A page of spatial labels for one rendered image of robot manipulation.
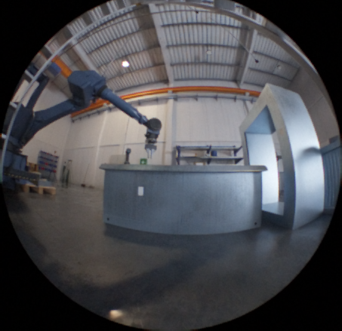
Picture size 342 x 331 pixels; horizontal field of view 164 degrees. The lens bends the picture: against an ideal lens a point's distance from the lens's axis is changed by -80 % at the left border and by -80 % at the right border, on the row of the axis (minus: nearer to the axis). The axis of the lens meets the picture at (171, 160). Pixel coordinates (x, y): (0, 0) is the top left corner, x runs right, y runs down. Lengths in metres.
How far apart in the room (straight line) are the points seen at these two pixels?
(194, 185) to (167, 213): 0.36
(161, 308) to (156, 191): 0.93
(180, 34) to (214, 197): 7.74
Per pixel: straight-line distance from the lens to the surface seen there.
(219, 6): 0.59
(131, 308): 0.53
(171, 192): 1.09
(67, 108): 1.74
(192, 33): 7.95
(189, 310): 0.53
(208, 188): 1.11
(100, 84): 1.61
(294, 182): 1.27
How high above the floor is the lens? 0.46
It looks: 13 degrees up
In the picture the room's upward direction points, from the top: 2 degrees clockwise
